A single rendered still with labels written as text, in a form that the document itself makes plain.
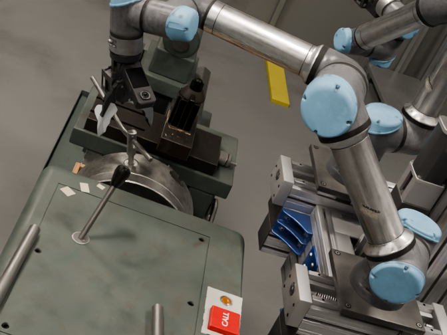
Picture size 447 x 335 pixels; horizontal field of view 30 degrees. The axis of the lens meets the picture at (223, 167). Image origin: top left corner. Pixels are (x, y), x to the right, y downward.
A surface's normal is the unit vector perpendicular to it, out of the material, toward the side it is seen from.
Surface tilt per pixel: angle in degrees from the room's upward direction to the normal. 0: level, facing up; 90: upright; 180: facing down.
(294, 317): 90
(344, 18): 90
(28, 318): 0
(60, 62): 0
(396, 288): 95
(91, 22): 0
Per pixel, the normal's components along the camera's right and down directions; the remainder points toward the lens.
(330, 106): -0.38, 0.29
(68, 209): 0.36, -0.77
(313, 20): 0.02, 0.56
